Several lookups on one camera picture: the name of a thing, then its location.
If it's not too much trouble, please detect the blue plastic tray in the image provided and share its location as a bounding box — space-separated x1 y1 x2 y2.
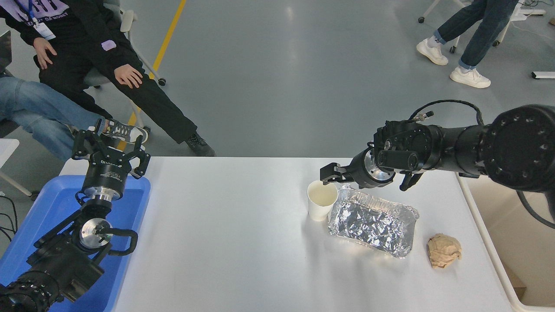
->
0 175 151 312

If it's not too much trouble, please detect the white office chair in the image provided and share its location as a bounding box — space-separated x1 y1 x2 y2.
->
82 0 167 133

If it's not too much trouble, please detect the black floor cable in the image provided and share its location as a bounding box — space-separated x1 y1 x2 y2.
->
0 193 19 243

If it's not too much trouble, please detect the crumpled tan paper ball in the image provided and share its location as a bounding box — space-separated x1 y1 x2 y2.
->
427 233 462 270

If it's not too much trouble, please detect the large pale bin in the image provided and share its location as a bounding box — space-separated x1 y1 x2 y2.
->
457 173 555 312

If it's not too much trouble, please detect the person's right hand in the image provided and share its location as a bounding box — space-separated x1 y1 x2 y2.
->
34 38 58 70

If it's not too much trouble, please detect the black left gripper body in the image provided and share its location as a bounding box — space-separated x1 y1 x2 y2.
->
82 156 133 200

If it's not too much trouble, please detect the person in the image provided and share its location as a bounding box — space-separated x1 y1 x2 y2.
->
0 74 149 162
416 0 521 89
0 0 216 157

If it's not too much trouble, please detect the long white floor bar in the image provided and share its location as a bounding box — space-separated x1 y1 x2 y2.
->
514 8 546 20

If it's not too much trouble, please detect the white paper cup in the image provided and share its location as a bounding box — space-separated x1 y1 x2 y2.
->
307 180 338 222

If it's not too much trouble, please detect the crumpled foil tray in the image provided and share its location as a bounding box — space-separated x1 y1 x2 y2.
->
326 183 420 259

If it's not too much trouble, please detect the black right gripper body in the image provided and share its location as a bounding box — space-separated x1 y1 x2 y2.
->
346 149 378 189

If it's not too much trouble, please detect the person's left hand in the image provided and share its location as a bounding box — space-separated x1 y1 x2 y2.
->
114 64 144 89

